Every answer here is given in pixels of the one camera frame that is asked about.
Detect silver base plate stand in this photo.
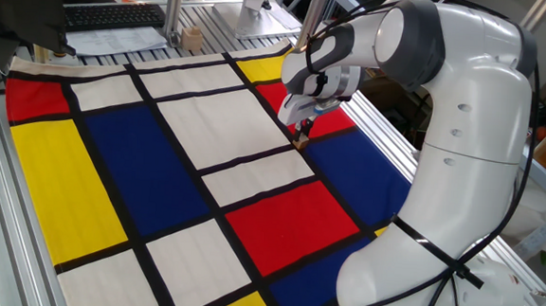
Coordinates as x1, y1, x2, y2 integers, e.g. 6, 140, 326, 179
209, 0, 306, 45

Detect black fabric cover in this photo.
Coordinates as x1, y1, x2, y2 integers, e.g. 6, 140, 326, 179
0, 0, 80, 90

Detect small wooden holder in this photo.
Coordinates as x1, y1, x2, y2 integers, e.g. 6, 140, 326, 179
179, 24, 208, 55

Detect black keyboard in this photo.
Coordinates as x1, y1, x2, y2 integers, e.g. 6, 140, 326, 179
61, 0, 168, 39

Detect small wooden block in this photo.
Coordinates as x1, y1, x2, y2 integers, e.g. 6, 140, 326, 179
292, 135, 311, 153

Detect white paper sheets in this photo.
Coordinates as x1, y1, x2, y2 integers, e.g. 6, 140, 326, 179
64, 20, 170, 63

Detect aluminium frame post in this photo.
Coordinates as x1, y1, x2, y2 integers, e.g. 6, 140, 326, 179
294, 0, 332, 52
520, 0, 546, 31
160, 0, 186, 48

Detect Mondrian pattern cloth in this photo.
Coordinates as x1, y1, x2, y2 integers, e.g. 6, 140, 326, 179
0, 21, 421, 306

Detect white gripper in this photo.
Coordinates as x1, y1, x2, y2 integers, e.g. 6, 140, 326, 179
276, 92, 329, 146

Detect grey perforated metal bar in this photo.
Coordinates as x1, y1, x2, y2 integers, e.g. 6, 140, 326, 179
512, 200, 546, 263

